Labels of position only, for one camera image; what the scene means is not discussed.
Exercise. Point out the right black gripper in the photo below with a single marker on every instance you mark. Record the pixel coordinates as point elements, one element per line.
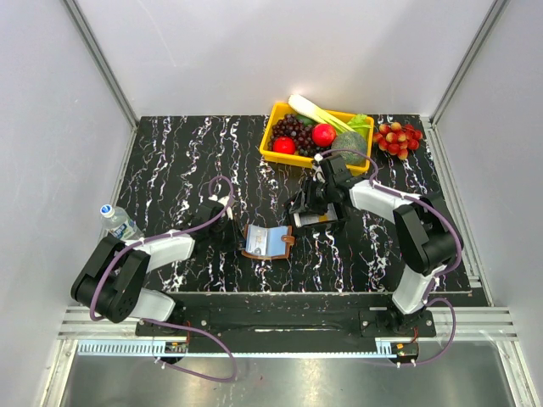
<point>309,201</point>

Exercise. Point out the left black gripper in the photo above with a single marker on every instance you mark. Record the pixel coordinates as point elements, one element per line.
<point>236,235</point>

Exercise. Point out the black card box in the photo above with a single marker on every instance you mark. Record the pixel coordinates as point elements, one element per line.
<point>302,221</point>

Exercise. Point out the brown leather card holder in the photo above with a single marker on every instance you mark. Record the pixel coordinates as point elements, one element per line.
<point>280,240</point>

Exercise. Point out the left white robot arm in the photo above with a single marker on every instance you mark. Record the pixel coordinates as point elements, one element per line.
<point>111,281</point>

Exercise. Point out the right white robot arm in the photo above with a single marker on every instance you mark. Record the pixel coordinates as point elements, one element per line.
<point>430,244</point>

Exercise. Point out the red apple back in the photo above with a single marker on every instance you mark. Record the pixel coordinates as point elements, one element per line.
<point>323,135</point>

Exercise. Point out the red apple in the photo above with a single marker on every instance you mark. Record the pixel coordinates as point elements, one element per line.
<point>284,145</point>
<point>323,135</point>

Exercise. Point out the green netted melon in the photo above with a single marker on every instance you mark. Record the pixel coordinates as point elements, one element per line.
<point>351,143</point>

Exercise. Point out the red apple front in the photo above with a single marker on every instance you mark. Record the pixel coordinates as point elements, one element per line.
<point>284,145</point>

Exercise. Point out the green cucumber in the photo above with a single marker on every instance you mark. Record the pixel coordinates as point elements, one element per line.
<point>305,120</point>

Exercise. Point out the dark purple grape bunch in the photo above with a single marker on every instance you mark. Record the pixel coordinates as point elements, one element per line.
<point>288,126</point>

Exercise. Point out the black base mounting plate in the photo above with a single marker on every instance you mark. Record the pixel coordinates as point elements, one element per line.
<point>360,314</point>

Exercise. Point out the white green leek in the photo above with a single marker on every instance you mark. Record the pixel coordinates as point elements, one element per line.
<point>308,109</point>

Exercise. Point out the yellow plastic basket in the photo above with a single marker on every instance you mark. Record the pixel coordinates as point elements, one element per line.
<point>280,109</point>

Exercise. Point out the red cherry cluster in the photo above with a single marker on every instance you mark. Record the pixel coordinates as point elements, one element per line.
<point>397,140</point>

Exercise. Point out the clear plastic water bottle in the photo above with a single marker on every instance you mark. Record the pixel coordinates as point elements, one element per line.
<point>116,221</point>

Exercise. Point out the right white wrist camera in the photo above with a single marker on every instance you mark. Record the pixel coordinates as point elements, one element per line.
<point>317,169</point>

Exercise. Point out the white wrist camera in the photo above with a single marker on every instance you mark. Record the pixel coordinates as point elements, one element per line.
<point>225,202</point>
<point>317,169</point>

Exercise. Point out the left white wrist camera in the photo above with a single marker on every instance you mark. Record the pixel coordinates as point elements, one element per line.
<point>225,202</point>

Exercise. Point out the aluminium frame rail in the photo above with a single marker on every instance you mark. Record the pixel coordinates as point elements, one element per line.
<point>464,324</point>

